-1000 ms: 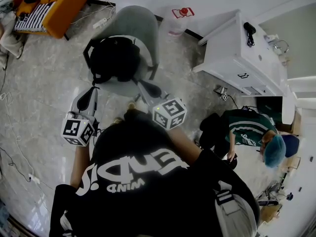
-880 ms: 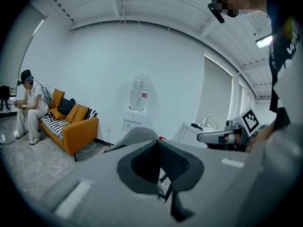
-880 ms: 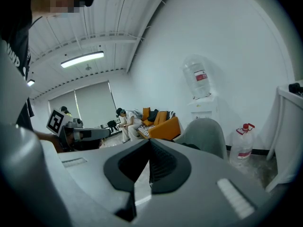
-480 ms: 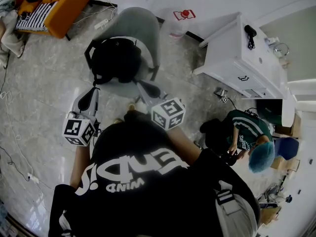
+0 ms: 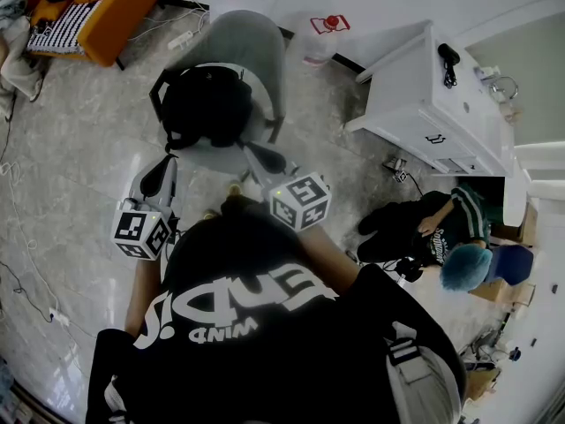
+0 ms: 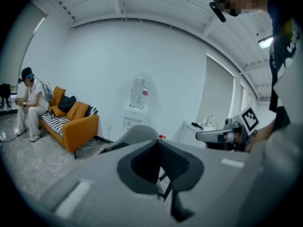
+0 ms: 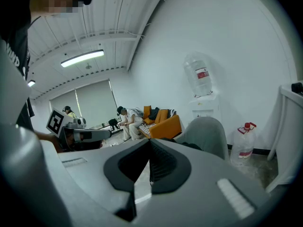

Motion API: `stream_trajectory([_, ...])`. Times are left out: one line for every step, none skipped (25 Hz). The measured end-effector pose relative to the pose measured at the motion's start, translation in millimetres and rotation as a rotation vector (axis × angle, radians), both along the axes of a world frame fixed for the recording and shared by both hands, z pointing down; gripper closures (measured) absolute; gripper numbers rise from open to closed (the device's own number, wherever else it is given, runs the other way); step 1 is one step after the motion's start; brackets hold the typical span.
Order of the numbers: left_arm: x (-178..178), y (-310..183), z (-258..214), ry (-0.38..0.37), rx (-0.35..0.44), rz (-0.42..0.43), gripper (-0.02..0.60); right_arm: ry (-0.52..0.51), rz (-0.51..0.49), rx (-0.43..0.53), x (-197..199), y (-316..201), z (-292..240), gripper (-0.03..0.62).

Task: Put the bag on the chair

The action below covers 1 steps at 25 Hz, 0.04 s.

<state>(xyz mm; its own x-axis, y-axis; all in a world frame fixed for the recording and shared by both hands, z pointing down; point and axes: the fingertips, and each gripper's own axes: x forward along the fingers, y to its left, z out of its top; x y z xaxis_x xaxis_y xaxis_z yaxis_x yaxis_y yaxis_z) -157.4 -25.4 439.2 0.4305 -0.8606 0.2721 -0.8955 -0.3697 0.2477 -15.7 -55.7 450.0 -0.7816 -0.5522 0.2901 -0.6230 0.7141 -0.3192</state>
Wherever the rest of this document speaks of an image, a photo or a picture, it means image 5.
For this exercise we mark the chrome faucet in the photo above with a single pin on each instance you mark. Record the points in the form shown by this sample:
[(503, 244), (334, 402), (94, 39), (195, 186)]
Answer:
[(503, 86)]

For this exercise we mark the person's left shoe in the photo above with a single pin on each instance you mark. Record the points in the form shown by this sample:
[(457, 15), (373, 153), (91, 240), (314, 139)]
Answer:
[(211, 214)]

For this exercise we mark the white power adapter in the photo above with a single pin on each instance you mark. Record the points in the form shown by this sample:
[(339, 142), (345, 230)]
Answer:
[(59, 317)]

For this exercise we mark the grey shoulder bag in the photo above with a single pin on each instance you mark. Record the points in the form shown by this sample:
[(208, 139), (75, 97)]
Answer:
[(424, 382)]

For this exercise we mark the water jug with red cap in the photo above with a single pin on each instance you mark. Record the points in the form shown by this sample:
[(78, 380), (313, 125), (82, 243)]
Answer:
[(322, 42)]

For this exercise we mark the white power strip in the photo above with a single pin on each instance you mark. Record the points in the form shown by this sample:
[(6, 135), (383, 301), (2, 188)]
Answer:
[(181, 40)]

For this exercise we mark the orange sofa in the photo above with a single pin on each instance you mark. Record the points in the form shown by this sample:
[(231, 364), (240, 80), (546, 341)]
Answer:
[(115, 20)]

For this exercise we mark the small black gadget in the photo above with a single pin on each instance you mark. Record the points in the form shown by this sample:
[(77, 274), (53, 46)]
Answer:
[(44, 29)]

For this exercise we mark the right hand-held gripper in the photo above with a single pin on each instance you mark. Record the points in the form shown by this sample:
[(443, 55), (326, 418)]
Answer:
[(300, 201)]

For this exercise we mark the person's black printed shirt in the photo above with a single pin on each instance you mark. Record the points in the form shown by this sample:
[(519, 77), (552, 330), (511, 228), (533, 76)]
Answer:
[(265, 347)]

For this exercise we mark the person's right forearm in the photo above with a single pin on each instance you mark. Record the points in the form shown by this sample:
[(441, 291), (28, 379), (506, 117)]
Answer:
[(331, 259)]

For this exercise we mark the white cabinet desk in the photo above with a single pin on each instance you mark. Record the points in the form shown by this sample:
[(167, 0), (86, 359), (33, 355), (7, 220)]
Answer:
[(441, 113)]

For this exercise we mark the grey chair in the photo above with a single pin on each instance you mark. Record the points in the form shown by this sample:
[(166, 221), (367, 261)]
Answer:
[(238, 38)]

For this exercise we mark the black and white striped blanket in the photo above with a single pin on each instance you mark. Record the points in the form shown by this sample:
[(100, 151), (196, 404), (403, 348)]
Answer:
[(70, 22)]

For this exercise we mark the small grey gadget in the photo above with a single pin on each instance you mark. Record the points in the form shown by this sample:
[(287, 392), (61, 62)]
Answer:
[(397, 168)]

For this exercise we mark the person's right shoe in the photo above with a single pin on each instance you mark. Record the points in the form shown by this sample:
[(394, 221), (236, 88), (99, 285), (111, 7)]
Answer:
[(234, 188)]

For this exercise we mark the person's shoe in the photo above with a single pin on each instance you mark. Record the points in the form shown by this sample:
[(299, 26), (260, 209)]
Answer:
[(211, 214), (234, 188)]

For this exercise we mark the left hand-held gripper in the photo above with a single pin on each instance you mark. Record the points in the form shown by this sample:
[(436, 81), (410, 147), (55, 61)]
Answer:
[(132, 232)]

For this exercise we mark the person's left forearm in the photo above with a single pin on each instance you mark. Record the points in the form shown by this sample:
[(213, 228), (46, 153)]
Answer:
[(141, 285)]

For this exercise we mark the cardboard box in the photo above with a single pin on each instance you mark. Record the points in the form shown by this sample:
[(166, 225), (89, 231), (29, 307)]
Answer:
[(481, 384), (503, 292)]

